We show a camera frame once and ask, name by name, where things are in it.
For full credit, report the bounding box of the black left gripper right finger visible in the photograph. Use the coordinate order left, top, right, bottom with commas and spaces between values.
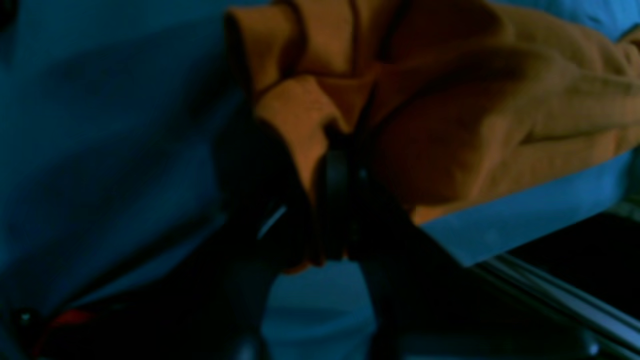
345, 149, 601, 360

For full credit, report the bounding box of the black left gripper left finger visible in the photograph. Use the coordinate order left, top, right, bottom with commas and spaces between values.
35, 129, 351, 360

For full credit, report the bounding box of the orange t-shirt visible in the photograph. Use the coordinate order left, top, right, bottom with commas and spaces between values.
225, 0, 640, 273

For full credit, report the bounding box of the blue table cloth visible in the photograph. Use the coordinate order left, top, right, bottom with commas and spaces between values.
1, 0, 639, 360

